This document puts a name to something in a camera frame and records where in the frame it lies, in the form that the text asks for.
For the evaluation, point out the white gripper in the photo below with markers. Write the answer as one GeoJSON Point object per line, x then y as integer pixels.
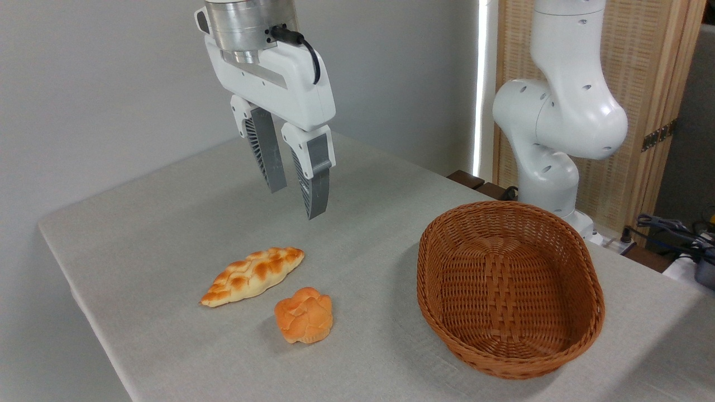
{"type": "Point", "coordinates": [290, 89]}

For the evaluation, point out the long braided bread loaf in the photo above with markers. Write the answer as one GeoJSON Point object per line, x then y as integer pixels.
{"type": "Point", "coordinates": [251, 276]}

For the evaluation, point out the round orange bread roll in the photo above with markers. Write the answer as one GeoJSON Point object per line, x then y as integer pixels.
{"type": "Point", "coordinates": [304, 317]}

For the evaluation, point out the brown oval wicker basket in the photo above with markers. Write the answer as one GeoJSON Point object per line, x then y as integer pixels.
{"type": "Point", "coordinates": [503, 290]}

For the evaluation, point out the dark brown wooden furniture edge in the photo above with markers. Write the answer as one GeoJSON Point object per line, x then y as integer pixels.
{"type": "Point", "coordinates": [466, 178]}

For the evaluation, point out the gray tablecloth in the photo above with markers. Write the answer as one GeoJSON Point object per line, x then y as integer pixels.
{"type": "Point", "coordinates": [223, 346]}

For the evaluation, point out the metal screen hinge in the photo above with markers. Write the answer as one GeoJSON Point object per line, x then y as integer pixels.
{"type": "Point", "coordinates": [659, 135]}

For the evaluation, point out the wooden bamboo folding screen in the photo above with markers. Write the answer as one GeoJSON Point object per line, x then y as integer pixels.
{"type": "Point", "coordinates": [648, 67]}

